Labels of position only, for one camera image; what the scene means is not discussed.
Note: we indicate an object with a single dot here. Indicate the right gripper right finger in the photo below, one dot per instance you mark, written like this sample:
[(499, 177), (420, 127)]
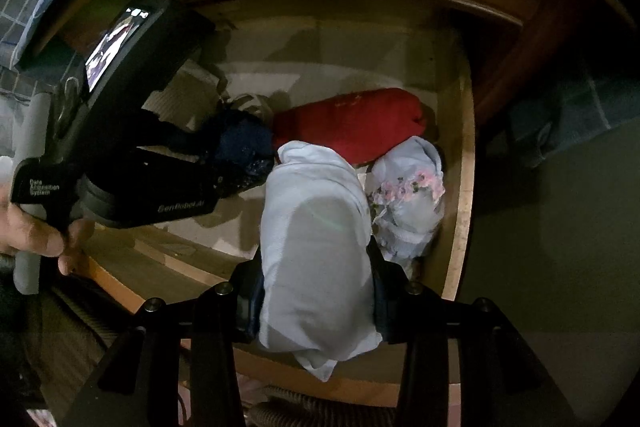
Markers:
[(391, 292)]

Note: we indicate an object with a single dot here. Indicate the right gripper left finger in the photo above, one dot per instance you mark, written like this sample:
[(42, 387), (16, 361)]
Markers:
[(247, 281)]

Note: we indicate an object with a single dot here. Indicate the light blue underwear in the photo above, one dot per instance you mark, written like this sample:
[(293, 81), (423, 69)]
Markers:
[(314, 234)]

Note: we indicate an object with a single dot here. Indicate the cream white bra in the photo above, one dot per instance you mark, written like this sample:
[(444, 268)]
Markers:
[(195, 93)]

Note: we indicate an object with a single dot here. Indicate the floral lace underwear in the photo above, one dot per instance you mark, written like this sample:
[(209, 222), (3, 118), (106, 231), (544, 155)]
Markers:
[(405, 190)]

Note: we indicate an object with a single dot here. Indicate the dark blue lace underwear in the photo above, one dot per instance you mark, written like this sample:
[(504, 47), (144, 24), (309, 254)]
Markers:
[(240, 151)]

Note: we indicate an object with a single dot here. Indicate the wooden drawer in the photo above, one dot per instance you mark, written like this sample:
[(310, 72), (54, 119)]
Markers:
[(296, 52)]

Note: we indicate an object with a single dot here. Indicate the red rolled underwear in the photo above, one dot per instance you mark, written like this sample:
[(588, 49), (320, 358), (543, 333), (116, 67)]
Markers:
[(359, 126)]

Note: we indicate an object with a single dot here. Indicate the person's left hand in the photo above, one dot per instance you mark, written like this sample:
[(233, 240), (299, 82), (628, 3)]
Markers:
[(21, 232)]

